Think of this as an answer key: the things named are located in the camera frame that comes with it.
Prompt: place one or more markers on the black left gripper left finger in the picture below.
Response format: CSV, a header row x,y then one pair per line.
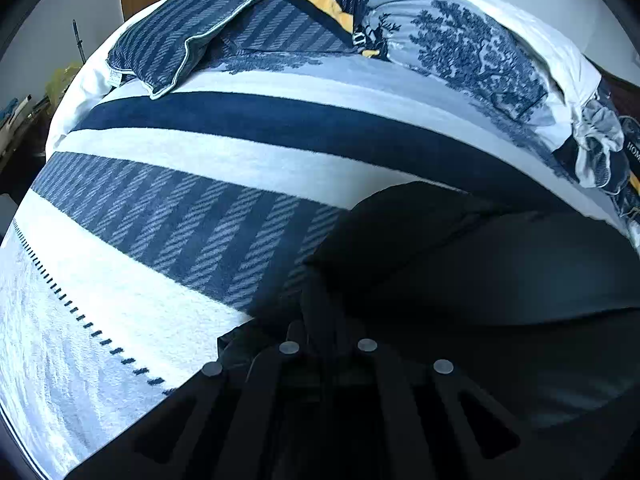
x,y
215,425

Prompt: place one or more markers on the black puffer jacket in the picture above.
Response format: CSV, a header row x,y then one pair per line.
x,y
547,300

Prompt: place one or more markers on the blue striped pillow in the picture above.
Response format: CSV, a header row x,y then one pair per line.
x,y
163,48

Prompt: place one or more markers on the blue white striped blanket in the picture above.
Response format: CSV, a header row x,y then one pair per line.
x,y
157,226

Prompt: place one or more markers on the dark cluttered side table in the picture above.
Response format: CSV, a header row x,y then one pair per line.
x,y
25,155

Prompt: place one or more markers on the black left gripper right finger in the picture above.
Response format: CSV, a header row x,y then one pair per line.
x,y
416,412

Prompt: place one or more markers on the blue tree print duvet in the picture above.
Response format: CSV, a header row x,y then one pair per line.
x,y
527,78

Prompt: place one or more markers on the yellow green bag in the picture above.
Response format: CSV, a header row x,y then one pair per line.
x,y
61,79

